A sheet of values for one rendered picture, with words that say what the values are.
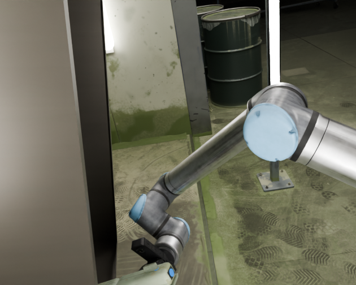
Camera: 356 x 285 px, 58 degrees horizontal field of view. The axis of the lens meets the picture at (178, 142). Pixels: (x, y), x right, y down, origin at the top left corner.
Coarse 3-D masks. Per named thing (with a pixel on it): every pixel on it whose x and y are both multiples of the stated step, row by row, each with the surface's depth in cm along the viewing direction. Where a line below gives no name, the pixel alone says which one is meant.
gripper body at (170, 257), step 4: (160, 248) 96; (164, 248) 96; (168, 248) 97; (164, 252) 96; (168, 252) 96; (172, 252) 96; (168, 256) 96; (172, 256) 96; (152, 260) 92; (156, 260) 91; (160, 260) 90; (168, 260) 96; (172, 260) 96; (148, 264) 91; (172, 264) 96
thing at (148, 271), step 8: (152, 264) 76; (160, 264) 77; (168, 264) 76; (136, 272) 80; (144, 272) 78; (152, 272) 76; (160, 272) 74; (168, 272) 74; (112, 280) 82; (120, 280) 80; (128, 280) 78; (136, 280) 76; (144, 280) 75; (152, 280) 74; (160, 280) 74; (168, 280) 74; (176, 280) 76
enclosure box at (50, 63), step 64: (0, 0) 34; (64, 0) 36; (0, 64) 37; (64, 64) 38; (0, 128) 41; (64, 128) 42; (0, 192) 45; (64, 192) 47; (0, 256) 50; (64, 256) 52
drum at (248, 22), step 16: (240, 16) 287; (256, 16) 296; (208, 32) 307; (224, 32) 295; (240, 32) 294; (256, 32) 303; (208, 48) 317; (224, 48) 303; (240, 48) 301; (256, 48) 309; (208, 64) 330; (224, 64) 311; (240, 64) 308; (256, 64) 316; (224, 80) 319; (240, 80) 315; (256, 80) 323; (224, 96) 329; (240, 96) 324
